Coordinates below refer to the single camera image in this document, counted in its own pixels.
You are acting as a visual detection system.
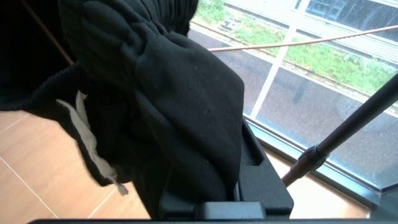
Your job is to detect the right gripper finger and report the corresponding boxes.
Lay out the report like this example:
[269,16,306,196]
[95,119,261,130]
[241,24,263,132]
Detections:
[239,121,295,218]

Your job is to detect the black shorts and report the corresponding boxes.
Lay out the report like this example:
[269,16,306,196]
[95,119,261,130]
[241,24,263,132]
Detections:
[0,0,246,220]

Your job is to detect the black clothes rack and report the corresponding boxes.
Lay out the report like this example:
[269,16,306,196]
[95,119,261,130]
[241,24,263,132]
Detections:
[281,73,398,187]

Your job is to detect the pink clothes hanger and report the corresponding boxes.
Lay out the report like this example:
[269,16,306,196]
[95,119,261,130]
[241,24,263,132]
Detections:
[20,0,75,66]
[207,24,398,53]

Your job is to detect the window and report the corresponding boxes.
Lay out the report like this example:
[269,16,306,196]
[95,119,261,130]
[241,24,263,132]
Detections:
[186,0,398,218]

